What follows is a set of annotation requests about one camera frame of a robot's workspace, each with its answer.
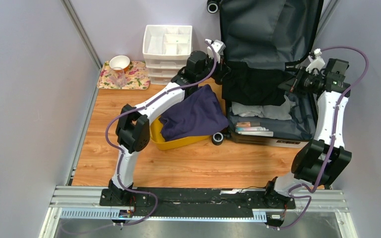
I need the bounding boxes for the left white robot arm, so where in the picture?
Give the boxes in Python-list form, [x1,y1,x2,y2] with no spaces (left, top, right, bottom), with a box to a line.
[100,51,225,206]

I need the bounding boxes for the small brown box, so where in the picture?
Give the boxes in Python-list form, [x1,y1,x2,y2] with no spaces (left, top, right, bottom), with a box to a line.
[235,121,260,127]

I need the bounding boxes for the grey garment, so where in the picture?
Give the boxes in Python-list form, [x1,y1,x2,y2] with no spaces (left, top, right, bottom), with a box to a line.
[231,96,297,120]

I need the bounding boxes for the white flat box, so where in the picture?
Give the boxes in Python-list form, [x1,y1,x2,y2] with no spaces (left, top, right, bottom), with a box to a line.
[237,131,274,137]

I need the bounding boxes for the white plastic drawer organizer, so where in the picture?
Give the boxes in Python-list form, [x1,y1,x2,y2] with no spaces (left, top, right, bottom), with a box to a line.
[142,25,192,85]

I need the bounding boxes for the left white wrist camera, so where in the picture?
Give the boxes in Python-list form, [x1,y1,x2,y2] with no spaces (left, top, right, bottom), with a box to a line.
[205,39,226,62]

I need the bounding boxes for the white orange bowl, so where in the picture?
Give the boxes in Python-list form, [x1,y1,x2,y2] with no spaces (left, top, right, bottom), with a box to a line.
[109,55,131,71]

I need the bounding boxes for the purple cable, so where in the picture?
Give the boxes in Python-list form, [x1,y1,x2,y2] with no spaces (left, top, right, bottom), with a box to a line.
[266,45,370,230]
[105,40,218,227]

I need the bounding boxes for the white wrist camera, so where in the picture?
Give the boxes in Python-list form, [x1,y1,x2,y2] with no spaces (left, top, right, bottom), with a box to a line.
[306,48,325,73]
[205,39,226,62]

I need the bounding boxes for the yellow plastic basket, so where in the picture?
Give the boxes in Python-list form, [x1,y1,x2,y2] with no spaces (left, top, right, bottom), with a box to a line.
[150,116,210,151]

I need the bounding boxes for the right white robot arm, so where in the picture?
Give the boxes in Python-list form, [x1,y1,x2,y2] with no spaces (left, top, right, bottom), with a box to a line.
[262,59,352,208]

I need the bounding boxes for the navy blue garment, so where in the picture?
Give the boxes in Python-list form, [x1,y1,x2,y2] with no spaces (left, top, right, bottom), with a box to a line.
[159,84,228,141]

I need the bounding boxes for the clear drinking glass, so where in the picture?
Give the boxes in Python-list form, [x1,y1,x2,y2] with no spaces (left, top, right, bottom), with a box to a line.
[111,67,127,88]

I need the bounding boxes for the floral serving tray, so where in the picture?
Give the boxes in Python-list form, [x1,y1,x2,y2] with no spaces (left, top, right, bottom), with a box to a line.
[97,61,150,90]

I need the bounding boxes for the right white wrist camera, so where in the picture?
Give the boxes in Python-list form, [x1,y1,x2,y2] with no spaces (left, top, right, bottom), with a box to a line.
[306,48,325,73]

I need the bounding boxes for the white black space suitcase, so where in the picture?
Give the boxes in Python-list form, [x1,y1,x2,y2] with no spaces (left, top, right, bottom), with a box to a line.
[206,0,323,148]

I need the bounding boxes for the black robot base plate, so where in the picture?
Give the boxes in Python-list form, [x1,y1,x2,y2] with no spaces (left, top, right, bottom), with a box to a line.
[99,187,296,226]

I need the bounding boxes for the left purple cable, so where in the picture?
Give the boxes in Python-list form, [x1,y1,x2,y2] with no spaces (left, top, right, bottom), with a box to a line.
[105,40,218,227]

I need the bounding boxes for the teal white tube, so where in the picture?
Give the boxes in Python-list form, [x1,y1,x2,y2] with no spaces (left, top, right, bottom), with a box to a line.
[236,126,269,132]

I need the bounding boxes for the black garment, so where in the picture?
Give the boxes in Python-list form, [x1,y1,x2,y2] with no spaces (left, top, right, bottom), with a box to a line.
[222,61,293,106]

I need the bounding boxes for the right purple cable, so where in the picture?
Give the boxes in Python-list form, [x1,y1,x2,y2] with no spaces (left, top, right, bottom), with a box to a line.
[266,45,370,230]

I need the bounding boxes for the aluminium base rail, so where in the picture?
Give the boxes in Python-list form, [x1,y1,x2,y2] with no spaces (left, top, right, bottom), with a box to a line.
[40,186,357,238]

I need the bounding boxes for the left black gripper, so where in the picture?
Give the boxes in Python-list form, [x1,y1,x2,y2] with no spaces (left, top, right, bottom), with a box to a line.
[195,54,230,82]

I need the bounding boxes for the white towel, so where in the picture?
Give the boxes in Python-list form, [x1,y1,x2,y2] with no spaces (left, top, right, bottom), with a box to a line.
[232,110,264,118]

